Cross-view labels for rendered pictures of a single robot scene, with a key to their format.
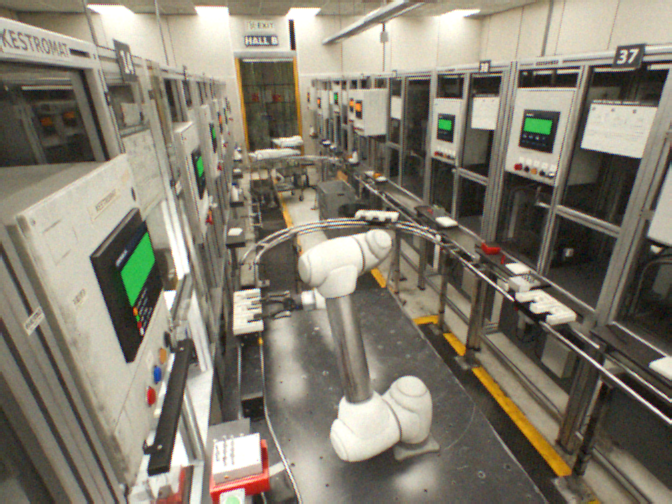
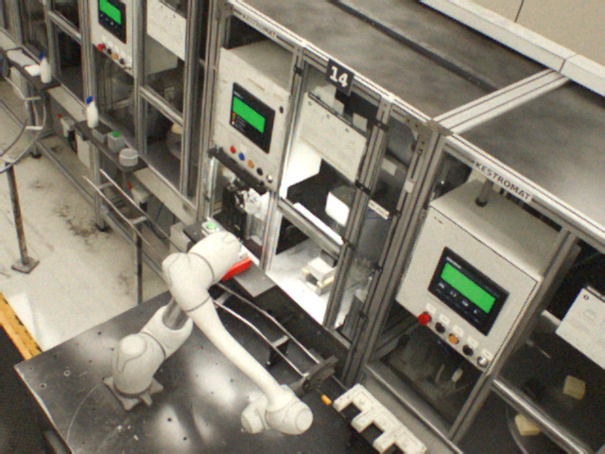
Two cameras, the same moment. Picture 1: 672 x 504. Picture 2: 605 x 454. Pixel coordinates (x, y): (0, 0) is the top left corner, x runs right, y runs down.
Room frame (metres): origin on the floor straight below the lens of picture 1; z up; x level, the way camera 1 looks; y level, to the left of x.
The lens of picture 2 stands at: (2.58, -0.72, 3.02)
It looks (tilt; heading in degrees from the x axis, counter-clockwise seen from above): 40 degrees down; 143
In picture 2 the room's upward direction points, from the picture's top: 11 degrees clockwise
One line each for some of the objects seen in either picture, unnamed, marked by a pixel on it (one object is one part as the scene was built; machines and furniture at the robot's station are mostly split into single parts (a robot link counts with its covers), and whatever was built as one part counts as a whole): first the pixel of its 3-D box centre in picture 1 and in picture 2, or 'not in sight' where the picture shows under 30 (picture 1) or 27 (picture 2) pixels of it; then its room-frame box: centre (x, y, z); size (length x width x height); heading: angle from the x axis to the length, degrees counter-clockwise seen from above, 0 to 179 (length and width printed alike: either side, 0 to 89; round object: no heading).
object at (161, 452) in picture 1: (171, 390); (237, 168); (0.60, 0.37, 1.37); 0.36 x 0.04 x 0.04; 13
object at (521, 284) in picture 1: (524, 281); not in sight; (1.78, -1.00, 0.92); 0.13 x 0.10 x 0.09; 103
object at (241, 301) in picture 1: (248, 313); (377, 429); (1.67, 0.52, 0.84); 0.36 x 0.14 x 0.10; 13
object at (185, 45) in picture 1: (149, 104); not in sight; (8.67, 4.08, 1.65); 3.78 x 0.08 x 3.30; 103
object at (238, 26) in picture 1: (260, 33); not in sight; (9.26, 1.64, 2.96); 1.23 x 0.08 x 0.68; 103
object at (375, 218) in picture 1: (376, 218); not in sight; (3.13, -0.31, 0.84); 0.37 x 0.14 x 0.10; 71
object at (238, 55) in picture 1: (271, 114); not in sight; (9.27, 1.57, 1.31); 1.36 x 0.10 x 2.62; 103
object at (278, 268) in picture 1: (272, 218); not in sight; (5.65, 1.13, 0.01); 5.85 x 0.59 x 0.01; 13
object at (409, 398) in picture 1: (408, 406); (134, 359); (1.01, -0.22, 0.85); 0.18 x 0.16 x 0.22; 119
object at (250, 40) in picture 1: (261, 41); not in sight; (9.20, 1.62, 2.82); 0.75 x 0.04 x 0.25; 103
